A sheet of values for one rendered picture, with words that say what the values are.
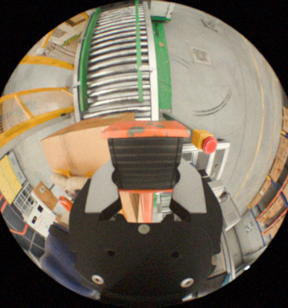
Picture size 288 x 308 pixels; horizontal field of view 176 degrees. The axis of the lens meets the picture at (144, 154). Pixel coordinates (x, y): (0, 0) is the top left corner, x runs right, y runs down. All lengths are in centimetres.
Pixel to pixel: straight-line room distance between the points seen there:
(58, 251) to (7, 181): 731
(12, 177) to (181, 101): 814
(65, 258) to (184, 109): 159
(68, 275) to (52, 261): 6
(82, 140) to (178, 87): 130
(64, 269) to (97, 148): 40
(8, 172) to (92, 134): 741
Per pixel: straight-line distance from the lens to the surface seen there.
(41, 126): 139
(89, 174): 35
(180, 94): 141
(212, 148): 40
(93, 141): 29
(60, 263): 37
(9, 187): 764
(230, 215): 104
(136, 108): 78
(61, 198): 35
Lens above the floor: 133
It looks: 62 degrees down
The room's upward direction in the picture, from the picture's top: 177 degrees counter-clockwise
